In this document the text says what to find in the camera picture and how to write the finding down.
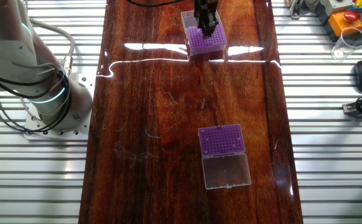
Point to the flat purple pipette tip holder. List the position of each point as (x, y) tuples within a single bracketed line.
[(218, 146)]

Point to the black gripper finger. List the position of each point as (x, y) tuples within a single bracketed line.
[(207, 28), (216, 23)]

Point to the tall purple pipette tip box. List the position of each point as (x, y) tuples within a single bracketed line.
[(212, 43)]

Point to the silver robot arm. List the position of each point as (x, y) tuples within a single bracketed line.
[(13, 46)]

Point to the orange emergency stop box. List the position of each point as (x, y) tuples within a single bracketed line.
[(344, 26)]

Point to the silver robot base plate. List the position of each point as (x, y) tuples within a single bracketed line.
[(86, 84)]

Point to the silver bracket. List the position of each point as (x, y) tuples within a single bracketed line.
[(295, 11)]

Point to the colourful plastic toy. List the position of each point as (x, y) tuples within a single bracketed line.
[(359, 5)]

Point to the grey button box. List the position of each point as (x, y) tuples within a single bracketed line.
[(336, 7)]

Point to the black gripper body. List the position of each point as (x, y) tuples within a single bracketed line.
[(206, 6)]

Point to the clear plastic cup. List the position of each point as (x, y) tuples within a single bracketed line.
[(352, 40)]

